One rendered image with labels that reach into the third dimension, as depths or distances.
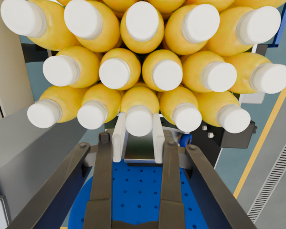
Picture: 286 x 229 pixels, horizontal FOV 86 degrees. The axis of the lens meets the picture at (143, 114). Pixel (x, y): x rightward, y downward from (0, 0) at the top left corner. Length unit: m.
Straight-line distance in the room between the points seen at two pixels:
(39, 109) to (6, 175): 0.49
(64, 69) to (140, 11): 0.12
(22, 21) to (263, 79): 0.31
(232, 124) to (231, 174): 1.77
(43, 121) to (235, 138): 0.38
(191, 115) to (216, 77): 0.06
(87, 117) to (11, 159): 0.51
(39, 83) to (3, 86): 1.26
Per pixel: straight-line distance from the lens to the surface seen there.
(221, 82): 0.23
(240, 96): 0.40
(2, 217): 0.64
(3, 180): 0.72
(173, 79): 0.21
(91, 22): 0.22
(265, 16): 0.25
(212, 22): 0.23
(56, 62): 0.23
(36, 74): 1.59
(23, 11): 0.25
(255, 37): 0.25
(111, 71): 0.21
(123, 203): 0.33
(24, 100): 0.37
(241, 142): 0.43
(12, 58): 0.36
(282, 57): 1.73
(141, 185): 0.36
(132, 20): 0.21
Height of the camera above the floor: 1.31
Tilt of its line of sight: 69 degrees down
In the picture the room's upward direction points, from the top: 180 degrees clockwise
